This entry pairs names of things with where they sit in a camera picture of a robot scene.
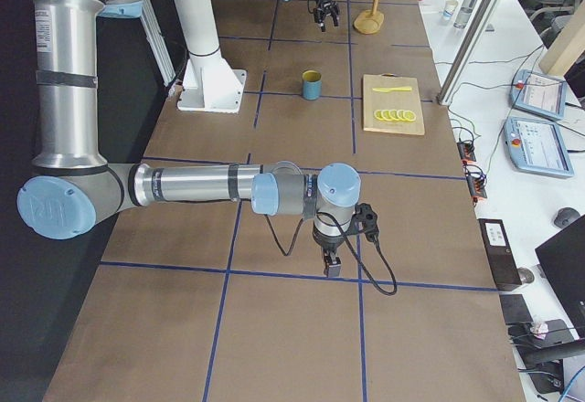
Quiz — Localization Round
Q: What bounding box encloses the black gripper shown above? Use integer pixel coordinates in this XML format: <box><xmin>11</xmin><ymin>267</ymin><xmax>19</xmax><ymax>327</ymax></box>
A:
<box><xmin>313</xmin><ymin>0</ymin><xmax>339</xmax><ymax>32</ymax></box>
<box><xmin>313</xmin><ymin>212</ymin><xmax>355</xmax><ymax>278</ymax></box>

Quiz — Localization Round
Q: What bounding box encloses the near teach pendant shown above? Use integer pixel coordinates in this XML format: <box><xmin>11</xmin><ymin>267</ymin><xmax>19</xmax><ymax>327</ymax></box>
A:
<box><xmin>504</xmin><ymin>117</ymin><xmax>574</xmax><ymax>178</ymax></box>

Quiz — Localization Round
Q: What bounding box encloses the aluminium frame post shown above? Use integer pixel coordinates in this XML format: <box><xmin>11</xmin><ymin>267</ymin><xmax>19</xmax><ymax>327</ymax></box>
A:
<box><xmin>437</xmin><ymin>0</ymin><xmax>500</xmax><ymax>106</ymax></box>

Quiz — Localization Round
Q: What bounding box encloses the far teach pendant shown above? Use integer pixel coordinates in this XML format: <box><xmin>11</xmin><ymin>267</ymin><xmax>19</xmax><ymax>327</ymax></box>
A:
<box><xmin>510</xmin><ymin>69</ymin><xmax>568</xmax><ymax>122</ymax></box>

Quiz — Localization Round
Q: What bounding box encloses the lemon slice three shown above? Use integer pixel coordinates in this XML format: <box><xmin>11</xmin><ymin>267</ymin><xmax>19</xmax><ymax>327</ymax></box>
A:
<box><xmin>388</xmin><ymin>110</ymin><xmax>400</xmax><ymax>122</ymax></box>

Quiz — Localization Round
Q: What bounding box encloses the teach pendant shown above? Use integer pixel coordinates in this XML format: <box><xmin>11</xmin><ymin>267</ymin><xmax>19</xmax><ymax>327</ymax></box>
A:
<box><xmin>504</xmin><ymin>117</ymin><xmax>574</xmax><ymax>178</ymax></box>
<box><xmin>510</xmin><ymin>69</ymin><xmax>568</xmax><ymax>122</ymax></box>

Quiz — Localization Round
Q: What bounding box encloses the paper cup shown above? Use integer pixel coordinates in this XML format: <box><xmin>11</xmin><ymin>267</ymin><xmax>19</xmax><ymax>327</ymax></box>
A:
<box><xmin>441</xmin><ymin>0</ymin><xmax>458</xmax><ymax>22</ymax></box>

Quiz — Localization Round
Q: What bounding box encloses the orange black terminal block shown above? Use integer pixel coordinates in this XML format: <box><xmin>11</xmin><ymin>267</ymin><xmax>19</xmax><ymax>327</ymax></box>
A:
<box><xmin>457</xmin><ymin>140</ymin><xmax>476</xmax><ymax>164</ymax></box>

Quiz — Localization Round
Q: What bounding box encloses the teal cup yellow inside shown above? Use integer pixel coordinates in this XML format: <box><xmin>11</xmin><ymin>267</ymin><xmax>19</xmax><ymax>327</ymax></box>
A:
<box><xmin>302</xmin><ymin>69</ymin><xmax>322</xmax><ymax>101</ymax></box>

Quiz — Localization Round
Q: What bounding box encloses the yellow plastic knife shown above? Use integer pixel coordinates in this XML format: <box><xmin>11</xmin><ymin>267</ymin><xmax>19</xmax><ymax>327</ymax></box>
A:
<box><xmin>371</xmin><ymin>86</ymin><xmax>412</xmax><ymax>93</ymax></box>

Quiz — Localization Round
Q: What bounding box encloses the black computer mouse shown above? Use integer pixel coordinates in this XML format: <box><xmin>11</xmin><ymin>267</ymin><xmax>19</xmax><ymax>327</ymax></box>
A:
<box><xmin>553</xmin><ymin>207</ymin><xmax>580</xmax><ymax>228</ymax></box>

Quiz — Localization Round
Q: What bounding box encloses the wooden cup rack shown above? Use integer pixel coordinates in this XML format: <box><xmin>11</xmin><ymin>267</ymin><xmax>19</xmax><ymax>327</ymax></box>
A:
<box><xmin>353</xmin><ymin>0</ymin><xmax>385</xmax><ymax>35</ymax></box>

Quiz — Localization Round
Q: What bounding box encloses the black box with label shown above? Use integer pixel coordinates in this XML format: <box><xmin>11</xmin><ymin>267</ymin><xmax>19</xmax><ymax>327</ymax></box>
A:
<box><xmin>478</xmin><ymin>218</ymin><xmax>522</xmax><ymax>291</ymax></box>

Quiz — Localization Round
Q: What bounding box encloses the black monitor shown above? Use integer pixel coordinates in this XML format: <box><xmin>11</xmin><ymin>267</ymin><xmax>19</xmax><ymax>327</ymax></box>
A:
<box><xmin>536</xmin><ymin>221</ymin><xmax>584</xmax><ymax>337</ymax></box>

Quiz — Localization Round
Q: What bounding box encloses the bamboo cutting board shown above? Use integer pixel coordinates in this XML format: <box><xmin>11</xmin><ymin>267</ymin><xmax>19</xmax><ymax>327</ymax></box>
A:
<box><xmin>362</xmin><ymin>74</ymin><xmax>425</xmax><ymax>136</ymax></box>

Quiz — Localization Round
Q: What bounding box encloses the lemon slice two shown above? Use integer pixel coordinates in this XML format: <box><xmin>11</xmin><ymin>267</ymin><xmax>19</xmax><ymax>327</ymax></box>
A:
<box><xmin>382</xmin><ymin>110</ymin><xmax>393</xmax><ymax>122</ymax></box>

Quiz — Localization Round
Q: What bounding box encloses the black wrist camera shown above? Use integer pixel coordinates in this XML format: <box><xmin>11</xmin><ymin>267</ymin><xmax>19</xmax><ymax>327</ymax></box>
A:
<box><xmin>354</xmin><ymin>203</ymin><xmax>379</xmax><ymax>244</ymax></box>

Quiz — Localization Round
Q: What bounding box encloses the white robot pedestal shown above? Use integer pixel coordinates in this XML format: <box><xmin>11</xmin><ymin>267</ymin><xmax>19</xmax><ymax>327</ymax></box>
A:
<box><xmin>174</xmin><ymin>0</ymin><xmax>247</xmax><ymax>113</ymax></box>

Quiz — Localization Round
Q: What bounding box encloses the clear water bottle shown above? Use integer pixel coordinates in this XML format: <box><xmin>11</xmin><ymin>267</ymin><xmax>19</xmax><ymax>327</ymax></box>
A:
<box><xmin>453</xmin><ymin>0</ymin><xmax>478</xmax><ymax>28</ymax></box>

